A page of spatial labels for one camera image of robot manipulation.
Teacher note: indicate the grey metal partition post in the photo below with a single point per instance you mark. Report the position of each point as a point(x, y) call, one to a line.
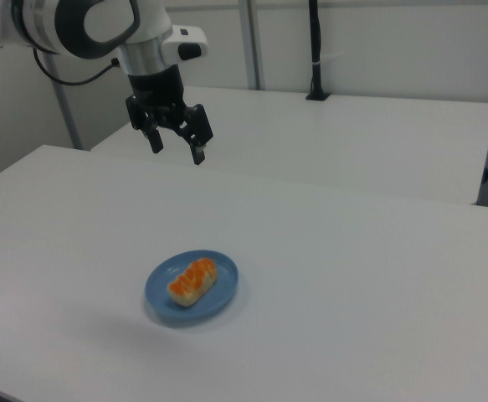
point(255, 42)

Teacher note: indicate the grey metal frame post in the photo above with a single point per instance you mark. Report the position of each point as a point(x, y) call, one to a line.
point(65, 109)

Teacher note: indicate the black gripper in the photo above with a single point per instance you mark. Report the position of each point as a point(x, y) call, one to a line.
point(155, 90)

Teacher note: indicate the black camera pole with base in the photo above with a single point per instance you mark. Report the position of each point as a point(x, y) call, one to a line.
point(315, 42)

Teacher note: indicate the blue oval plate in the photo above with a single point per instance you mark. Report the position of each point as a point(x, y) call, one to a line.
point(227, 289)

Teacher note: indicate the white adjoining table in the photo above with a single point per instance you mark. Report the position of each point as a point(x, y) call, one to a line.
point(352, 138)

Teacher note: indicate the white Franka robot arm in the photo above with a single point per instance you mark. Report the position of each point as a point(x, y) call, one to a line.
point(80, 25)

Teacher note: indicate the orange-topped bread roll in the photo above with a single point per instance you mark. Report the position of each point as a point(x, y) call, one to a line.
point(191, 282)

